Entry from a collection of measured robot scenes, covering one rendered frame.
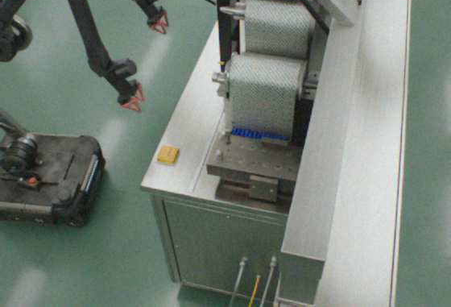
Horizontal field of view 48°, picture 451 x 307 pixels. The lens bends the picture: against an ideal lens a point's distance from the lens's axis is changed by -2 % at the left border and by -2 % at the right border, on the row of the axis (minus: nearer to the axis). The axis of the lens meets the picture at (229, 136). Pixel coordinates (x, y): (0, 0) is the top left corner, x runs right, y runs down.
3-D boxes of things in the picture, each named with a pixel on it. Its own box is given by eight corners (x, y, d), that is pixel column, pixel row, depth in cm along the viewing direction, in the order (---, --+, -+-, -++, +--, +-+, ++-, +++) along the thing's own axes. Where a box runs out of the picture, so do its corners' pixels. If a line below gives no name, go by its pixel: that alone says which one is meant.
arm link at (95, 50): (62, -44, 164) (50, -27, 157) (78, -45, 163) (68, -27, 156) (98, 59, 196) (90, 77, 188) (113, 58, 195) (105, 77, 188)
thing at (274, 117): (231, 127, 198) (229, 92, 185) (291, 138, 194) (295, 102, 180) (230, 128, 198) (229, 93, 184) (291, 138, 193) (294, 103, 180)
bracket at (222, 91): (221, 123, 216) (218, 68, 193) (237, 126, 215) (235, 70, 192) (218, 132, 213) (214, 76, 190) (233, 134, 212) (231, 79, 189)
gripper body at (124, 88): (138, 81, 202) (126, 68, 197) (132, 99, 195) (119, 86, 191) (126, 86, 205) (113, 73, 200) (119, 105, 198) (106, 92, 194)
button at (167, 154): (163, 148, 208) (162, 144, 206) (179, 151, 207) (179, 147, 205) (157, 161, 204) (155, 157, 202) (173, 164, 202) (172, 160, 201)
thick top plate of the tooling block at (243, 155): (218, 142, 200) (217, 131, 196) (321, 160, 192) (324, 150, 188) (207, 174, 190) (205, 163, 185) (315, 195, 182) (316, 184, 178)
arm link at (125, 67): (97, 52, 192) (89, 67, 187) (119, 41, 187) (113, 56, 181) (117, 73, 200) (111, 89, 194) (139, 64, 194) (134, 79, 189)
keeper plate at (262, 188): (250, 192, 191) (250, 174, 183) (277, 197, 189) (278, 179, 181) (249, 197, 190) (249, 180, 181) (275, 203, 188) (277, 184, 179)
